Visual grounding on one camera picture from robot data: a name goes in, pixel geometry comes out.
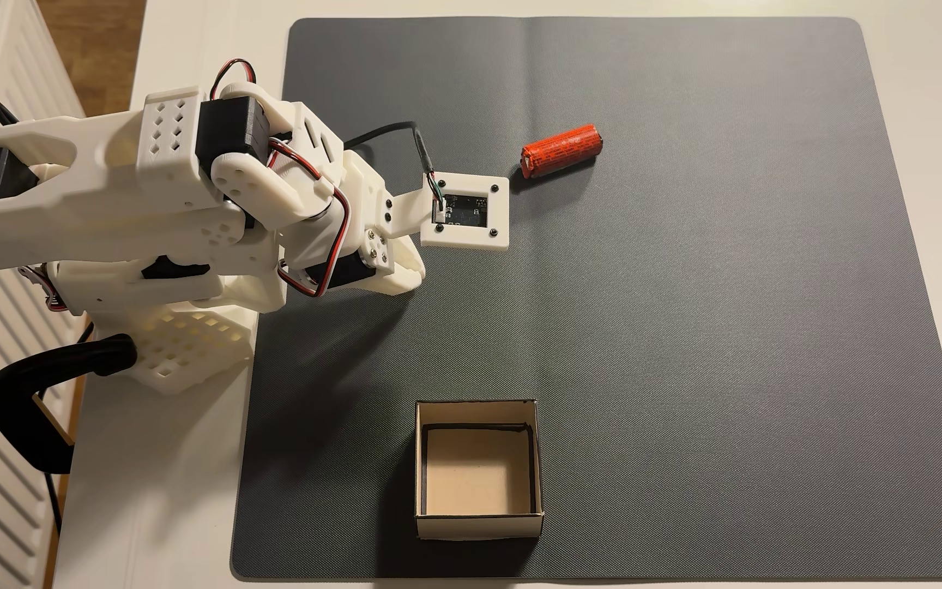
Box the red cylindrical object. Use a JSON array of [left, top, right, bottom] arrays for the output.
[[519, 123, 605, 180]]

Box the small open cardboard box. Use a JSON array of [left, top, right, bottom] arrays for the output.
[[414, 399, 545, 542]]

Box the dark grey table mat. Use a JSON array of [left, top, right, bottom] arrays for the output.
[[231, 16, 942, 582]]

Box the black table clamp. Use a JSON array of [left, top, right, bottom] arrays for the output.
[[0, 333, 138, 476]]

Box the red black gripper servo wire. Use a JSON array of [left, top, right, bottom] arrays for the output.
[[267, 137, 353, 300]]

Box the black camera cable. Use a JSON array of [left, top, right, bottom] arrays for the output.
[[344, 121, 441, 199]]

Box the white square camera module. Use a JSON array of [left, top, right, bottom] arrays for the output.
[[386, 173, 511, 251]]

